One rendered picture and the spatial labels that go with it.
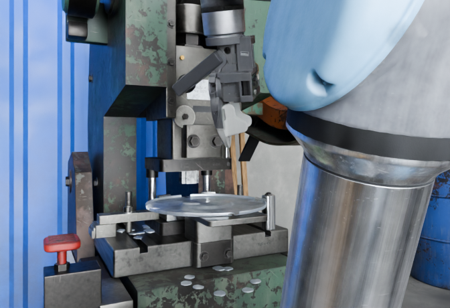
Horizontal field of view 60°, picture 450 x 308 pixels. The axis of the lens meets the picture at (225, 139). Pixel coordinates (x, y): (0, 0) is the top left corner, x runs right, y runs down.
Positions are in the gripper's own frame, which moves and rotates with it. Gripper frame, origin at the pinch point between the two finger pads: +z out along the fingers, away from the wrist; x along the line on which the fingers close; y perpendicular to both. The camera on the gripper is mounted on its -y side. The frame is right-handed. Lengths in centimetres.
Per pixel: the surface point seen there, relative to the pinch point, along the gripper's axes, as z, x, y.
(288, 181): 87, 168, -12
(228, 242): 26.9, 5.2, -3.2
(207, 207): 17.4, 4.2, -6.8
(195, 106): -2.5, 19.5, -12.8
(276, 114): 9, 52, 2
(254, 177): 77, 153, -31
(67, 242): 11.3, -21.3, -23.5
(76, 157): 15, 28, -59
